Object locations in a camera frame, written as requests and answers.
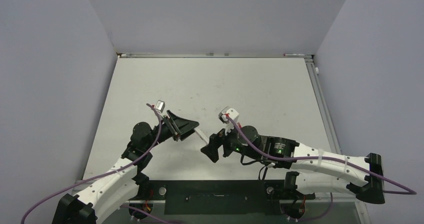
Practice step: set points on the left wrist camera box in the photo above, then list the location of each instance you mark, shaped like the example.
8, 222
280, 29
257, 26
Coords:
160, 106

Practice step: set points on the white red remote control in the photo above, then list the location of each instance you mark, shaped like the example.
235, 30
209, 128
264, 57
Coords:
202, 135

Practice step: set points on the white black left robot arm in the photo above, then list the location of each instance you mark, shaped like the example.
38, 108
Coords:
108, 191

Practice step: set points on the aluminium table edge rail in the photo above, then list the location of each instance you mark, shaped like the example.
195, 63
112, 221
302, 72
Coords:
322, 105

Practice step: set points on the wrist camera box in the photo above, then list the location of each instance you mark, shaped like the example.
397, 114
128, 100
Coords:
160, 106
229, 116

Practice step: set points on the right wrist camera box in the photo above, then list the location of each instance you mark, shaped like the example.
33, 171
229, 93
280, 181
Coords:
229, 116

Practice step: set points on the aluminium back table rail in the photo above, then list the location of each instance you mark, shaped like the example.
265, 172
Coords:
214, 55

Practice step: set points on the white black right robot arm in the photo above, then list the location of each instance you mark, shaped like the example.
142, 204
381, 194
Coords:
310, 170

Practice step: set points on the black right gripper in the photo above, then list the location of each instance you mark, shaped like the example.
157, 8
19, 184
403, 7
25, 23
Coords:
212, 148

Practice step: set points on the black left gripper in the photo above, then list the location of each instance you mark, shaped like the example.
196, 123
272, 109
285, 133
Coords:
182, 125

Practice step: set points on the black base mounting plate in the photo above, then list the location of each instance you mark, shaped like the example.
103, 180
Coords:
219, 197

